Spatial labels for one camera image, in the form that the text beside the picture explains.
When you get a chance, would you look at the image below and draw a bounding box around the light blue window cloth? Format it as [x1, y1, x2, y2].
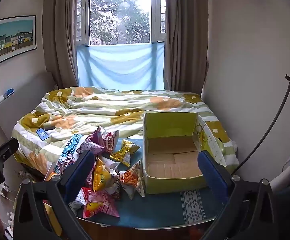
[76, 42, 165, 91]

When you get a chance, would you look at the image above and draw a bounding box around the purple snack packet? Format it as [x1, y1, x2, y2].
[77, 140, 106, 157]

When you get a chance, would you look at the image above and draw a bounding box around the white red snack packet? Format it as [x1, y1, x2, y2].
[69, 187, 93, 211]

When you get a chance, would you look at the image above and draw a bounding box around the gold snack packet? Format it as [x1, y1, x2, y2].
[109, 139, 141, 168]

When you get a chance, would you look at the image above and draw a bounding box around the framed wall poster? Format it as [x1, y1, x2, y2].
[0, 15, 37, 68]

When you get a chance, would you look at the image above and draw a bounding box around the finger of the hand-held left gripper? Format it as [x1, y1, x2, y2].
[0, 137, 19, 162]

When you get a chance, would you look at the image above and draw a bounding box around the orange sticks snack packet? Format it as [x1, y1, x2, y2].
[119, 159, 145, 200]

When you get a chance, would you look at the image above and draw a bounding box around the brown curtain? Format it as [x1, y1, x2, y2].
[42, 0, 90, 90]
[163, 0, 209, 98]

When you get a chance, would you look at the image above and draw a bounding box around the pink snack packet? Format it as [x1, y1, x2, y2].
[82, 189, 121, 219]

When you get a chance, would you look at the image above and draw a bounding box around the blue phone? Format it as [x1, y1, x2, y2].
[36, 129, 49, 141]

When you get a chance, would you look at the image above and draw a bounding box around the window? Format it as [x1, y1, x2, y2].
[75, 0, 166, 47]

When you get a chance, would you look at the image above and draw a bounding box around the yellow chips packet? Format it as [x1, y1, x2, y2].
[93, 156, 118, 193]

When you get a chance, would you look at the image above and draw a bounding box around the blue patterned tablecloth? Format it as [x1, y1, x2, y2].
[44, 134, 226, 228]

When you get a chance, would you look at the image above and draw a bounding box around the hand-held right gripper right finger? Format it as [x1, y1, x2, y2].
[197, 151, 286, 240]

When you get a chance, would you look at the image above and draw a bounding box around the black curved rod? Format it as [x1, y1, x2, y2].
[231, 74, 290, 176]

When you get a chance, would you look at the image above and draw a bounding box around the grey headboard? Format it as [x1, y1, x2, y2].
[0, 71, 58, 140]

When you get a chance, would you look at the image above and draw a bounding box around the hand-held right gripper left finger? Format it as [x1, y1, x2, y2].
[12, 149, 97, 240]

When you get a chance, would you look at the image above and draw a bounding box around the floral blanket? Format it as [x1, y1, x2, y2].
[11, 86, 239, 178]

